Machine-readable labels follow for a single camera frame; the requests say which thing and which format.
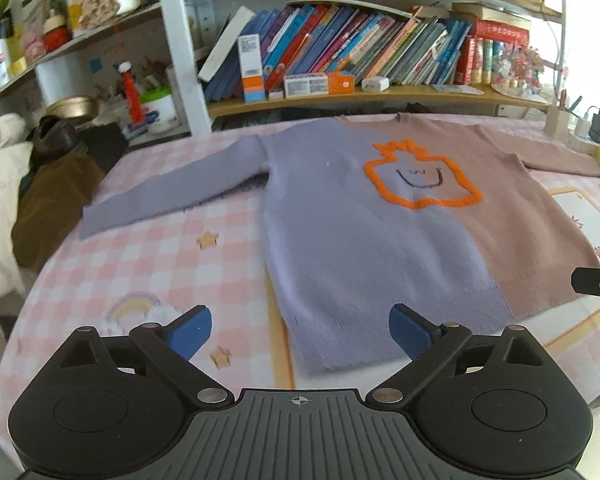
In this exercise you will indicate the tall white blue orange box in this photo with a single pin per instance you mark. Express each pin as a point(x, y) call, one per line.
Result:
point(251, 67)

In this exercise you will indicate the row of colourful books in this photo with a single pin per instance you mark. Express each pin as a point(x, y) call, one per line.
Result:
point(360, 42)

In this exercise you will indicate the small orange box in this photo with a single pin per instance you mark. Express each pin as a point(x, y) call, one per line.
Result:
point(341, 83)

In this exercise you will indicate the red and white bottle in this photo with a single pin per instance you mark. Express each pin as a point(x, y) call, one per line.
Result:
point(129, 92)

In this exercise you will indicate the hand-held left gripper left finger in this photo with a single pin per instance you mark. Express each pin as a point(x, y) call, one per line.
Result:
point(192, 331)

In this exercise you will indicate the purple and pink knit sweater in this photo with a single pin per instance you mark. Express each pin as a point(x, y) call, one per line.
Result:
point(360, 240)

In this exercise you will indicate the white charger block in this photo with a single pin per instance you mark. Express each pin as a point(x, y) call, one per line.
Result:
point(375, 84)

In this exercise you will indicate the green potted plant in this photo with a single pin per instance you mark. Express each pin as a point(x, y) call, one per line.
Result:
point(10, 2)

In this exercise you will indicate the red and white cup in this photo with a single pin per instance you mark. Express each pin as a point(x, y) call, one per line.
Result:
point(57, 35)

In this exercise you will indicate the flat white orange box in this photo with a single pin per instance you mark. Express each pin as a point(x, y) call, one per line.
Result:
point(305, 85)

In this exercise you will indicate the pink checked blanket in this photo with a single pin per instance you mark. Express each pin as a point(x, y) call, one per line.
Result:
point(145, 265)

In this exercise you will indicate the dark brown hat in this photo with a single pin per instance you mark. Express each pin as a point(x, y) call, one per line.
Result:
point(55, 137)

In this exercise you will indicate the white power strip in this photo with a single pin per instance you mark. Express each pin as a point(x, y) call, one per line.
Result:
point(587, 142)

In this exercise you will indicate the beige pen holder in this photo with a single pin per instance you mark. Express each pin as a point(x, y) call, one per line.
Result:
point(557, 121)

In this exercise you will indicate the white metal post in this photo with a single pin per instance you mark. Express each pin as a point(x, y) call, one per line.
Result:
point(182, 45)

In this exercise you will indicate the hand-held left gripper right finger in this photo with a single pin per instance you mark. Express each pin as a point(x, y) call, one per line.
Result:
point(406, 329)

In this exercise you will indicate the pink flower bouquet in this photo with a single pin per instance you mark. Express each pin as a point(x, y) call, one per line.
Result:
point(522, 67)

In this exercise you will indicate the black power adapter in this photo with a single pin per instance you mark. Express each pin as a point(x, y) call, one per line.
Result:
point(599, 127)

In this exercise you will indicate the metal bowl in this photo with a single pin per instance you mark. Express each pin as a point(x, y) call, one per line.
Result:
point(72, 107)

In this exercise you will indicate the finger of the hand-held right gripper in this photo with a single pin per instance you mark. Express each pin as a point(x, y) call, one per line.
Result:
point(597, 282)

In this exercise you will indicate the white paper sheets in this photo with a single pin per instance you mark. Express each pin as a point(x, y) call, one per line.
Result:
point(457, 89)

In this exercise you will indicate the stack of red books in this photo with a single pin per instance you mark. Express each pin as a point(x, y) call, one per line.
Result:
point(495, 47)

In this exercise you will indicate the white tub with green lid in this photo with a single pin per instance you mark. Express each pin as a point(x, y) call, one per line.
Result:
point(157, 109)

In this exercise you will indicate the white cloth pile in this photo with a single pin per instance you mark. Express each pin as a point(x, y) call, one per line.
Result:
point(0, 195)

